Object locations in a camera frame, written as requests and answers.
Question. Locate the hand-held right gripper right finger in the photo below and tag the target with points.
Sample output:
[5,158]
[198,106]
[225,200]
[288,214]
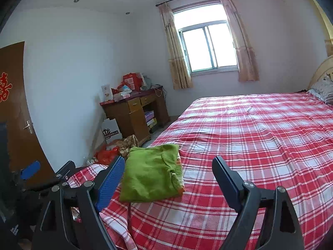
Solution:
[227,182]

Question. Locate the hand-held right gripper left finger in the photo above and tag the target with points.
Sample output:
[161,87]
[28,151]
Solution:
[110,185]

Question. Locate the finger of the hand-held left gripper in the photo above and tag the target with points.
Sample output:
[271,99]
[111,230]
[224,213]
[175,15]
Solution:
[65,170]
[30,170]

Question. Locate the green striped knit sweater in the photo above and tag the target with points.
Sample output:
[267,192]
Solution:
[148,172]

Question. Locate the red plastic bag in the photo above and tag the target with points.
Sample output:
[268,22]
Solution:
[106,156]

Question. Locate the brown patterned bag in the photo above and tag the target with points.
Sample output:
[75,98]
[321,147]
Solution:
[127,143]

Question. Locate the bed with red plaid sheet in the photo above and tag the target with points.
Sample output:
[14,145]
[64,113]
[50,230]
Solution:
[247,135]

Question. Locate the white paper bag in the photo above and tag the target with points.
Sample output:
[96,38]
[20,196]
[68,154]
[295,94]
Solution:
[110,132]

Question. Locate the brown wooden desk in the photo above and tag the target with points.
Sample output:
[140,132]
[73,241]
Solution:
[130,119]

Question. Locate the flat yellow box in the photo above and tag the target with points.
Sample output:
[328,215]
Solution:
[152,123]

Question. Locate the brown wooden door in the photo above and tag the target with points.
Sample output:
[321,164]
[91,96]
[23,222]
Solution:
[18,96]

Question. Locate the purple box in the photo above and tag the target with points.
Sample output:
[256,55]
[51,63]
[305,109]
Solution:
[149,116]

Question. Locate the red door decoration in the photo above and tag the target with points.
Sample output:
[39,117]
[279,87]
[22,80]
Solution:
[4,88]

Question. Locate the pink white box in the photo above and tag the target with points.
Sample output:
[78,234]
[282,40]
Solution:
[121,97]

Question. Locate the white carton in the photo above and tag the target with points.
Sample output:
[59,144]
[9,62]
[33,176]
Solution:
[107,92]

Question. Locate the light blue packet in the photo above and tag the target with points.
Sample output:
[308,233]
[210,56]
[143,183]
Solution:
[125,89]

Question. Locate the red gift box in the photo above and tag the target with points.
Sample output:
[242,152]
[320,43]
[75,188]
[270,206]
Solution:
[131,80]

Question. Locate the grey bag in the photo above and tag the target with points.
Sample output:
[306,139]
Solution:
[147,82]

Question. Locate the pink curtain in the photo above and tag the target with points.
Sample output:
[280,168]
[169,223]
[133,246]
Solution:
[244,52]
[177,57]

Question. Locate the grey patterned pillow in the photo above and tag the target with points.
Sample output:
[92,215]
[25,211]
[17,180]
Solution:
[324,88]

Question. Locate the window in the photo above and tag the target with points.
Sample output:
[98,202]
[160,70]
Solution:
[205,47]

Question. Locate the cream wooden headboard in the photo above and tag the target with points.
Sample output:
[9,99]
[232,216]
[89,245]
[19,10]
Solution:
[322,70]

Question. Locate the yellow curtain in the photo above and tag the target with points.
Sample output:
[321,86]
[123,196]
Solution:
[329,47]

